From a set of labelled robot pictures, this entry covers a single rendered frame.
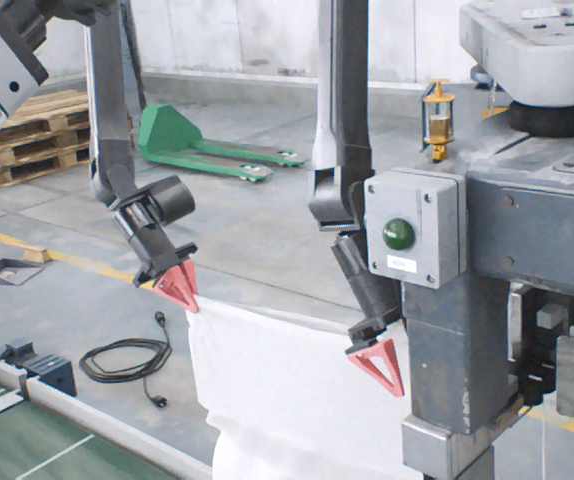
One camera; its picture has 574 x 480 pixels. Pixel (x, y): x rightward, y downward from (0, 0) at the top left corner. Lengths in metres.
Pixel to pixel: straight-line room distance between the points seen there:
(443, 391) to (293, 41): 7.10
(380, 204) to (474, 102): 0.46
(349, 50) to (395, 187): 0.37
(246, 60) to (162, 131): 2.12
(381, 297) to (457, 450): 0.25
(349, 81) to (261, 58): 7.11
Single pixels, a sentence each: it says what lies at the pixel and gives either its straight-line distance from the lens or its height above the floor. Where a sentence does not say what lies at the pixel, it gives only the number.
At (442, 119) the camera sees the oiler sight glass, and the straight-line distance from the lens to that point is 0.77.
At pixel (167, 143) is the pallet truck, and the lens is 6.41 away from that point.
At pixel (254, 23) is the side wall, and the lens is 8.15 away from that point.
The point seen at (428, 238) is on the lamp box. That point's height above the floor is 1.29.
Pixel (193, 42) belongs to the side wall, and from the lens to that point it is 8.82.
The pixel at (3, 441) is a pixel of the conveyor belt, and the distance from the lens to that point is 2.33.
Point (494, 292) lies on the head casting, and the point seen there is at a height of 1.20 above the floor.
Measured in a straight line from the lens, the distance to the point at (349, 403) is 1.18.
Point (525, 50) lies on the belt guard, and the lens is 0.83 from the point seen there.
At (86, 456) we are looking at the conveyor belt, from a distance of 2.18.
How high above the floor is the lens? 1.54
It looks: 20 degrees down
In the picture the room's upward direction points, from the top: 5 degrees counter-clockwise
